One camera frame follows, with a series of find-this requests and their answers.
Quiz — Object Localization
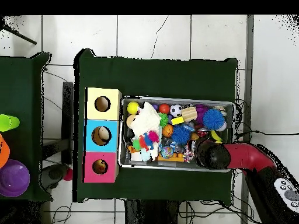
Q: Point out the multicolour spiky caterpillar toy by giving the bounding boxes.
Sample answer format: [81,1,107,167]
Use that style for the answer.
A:
[132,130,160,152]

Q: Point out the grey box with red button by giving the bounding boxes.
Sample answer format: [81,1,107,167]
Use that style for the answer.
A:
[40,163,74,190]

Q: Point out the small soccer ball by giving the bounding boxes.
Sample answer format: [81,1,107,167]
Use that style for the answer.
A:
[169,104,183,117]

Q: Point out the purple plastic bowl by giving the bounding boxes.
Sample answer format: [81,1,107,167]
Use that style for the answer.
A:
[0,159,30,198]

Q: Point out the shallow clear mesh bin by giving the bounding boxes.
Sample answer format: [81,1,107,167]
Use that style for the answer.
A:
[118,95,235,172]

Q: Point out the dark green table cloth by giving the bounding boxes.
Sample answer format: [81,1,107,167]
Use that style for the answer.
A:
[72,48,239,203]
[0,51,54,202]

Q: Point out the small blue spiky ball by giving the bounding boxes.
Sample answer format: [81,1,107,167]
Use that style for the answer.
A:
[171,124,192,145]

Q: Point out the large blue spiky ball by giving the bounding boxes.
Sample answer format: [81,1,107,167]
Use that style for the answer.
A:
[202,108,225,131]

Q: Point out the orange plastic dish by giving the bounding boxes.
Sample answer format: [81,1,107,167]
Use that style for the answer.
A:
[0,133,11,169]

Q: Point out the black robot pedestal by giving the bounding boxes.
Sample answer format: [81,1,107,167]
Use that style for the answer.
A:
[124,199,180,224]

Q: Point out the cream waffle cloth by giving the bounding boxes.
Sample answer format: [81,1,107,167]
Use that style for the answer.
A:
[129,101,162,138]

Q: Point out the small basketball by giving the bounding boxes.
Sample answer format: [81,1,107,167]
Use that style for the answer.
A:
[162,124,175,138]

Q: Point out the black rod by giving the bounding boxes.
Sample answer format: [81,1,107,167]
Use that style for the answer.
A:
[0,23,37,46]

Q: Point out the wooden box with three holes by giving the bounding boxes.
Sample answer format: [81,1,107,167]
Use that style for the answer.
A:
[82,87,123,183]

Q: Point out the globe print ball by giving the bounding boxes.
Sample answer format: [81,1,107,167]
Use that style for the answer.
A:
[161,145,174,159]

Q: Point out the black power cable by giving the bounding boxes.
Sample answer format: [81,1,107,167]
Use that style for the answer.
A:
[234,129,299,144]

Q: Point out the yellow plastic ball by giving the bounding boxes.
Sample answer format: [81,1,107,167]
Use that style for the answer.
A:
[126,101,140,115]

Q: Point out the lime green cup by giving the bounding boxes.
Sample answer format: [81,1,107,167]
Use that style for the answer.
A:
[0,114,20,132]

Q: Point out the striped wooden block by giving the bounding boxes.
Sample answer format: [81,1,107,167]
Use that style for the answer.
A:
[180,106,199,123]

